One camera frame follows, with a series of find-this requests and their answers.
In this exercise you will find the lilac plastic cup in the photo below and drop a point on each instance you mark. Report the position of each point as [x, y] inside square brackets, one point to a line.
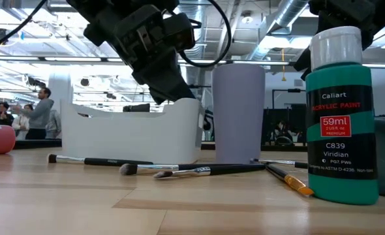
[239, 114]

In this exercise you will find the silver spiral ceiling duct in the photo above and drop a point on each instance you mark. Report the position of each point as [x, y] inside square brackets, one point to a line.
[292, 11]

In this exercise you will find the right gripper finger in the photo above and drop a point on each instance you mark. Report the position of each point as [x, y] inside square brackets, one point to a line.
[302, 60]

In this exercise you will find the person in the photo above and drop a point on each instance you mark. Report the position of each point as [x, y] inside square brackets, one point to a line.
[279, 129]
[55, 125]
[1, 115]
[22, 127]
[40, 114]

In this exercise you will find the green Viridian paint bottle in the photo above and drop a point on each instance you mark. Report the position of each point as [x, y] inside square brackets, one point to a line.
[341, 130]

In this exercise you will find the black brush wide silver ferrule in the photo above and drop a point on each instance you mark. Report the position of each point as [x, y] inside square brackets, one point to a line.
[228, 169]

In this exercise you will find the black brush fluffy bristles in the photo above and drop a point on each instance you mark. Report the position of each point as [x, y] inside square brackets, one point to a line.
[129, 169]

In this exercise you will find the black brush dark bristles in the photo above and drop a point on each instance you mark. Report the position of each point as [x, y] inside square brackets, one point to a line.
[114, 161]

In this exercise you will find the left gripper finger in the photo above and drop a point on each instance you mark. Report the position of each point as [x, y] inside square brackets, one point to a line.
[156, 85]
[176, 83]

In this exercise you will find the thin black silver brush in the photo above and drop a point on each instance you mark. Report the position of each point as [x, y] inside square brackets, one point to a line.
[277, 162]

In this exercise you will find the white plastic bin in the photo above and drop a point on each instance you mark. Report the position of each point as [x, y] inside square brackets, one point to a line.
[130, 137]

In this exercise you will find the white building column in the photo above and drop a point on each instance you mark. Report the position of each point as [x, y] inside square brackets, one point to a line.
[60, 91]

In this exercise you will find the black metal rack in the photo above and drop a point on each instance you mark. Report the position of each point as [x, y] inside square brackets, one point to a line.
[293, 90]

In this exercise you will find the dark background screen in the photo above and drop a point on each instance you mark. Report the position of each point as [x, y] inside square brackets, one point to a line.
[137, 107]

